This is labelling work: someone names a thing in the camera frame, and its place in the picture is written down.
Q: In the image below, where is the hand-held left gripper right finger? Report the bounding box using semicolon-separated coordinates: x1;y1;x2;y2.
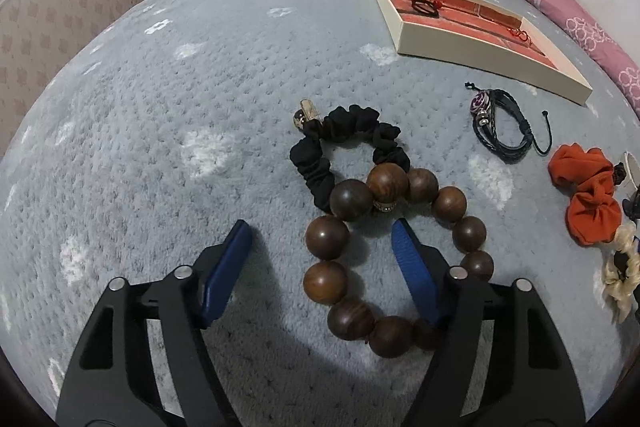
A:
391;218;586;427

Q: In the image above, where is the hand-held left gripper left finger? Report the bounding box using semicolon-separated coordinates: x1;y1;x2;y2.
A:
56;219;253;427

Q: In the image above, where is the brown wooden bead bracelet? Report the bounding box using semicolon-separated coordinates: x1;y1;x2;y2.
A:
303;164;495;359

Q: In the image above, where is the black fabric scrunchie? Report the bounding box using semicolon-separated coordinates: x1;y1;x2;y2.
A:
289;105;412;214

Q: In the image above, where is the black braided leather bracelet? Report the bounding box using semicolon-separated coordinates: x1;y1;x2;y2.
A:
464;82;553;164

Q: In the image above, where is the orange bow scrunchie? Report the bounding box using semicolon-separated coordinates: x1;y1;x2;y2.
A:
548;144;623;248

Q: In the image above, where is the cream ruffled scrunchie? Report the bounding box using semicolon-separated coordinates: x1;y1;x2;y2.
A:
601;222;640;324

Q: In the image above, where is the white box with brick lining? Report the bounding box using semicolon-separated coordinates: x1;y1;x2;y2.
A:
372;0;593;106

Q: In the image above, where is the white bangle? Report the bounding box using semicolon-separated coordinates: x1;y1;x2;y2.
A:
622;151;640;192

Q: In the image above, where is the pink ring-patterned bolster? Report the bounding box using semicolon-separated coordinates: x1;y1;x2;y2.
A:
473;0;640;112

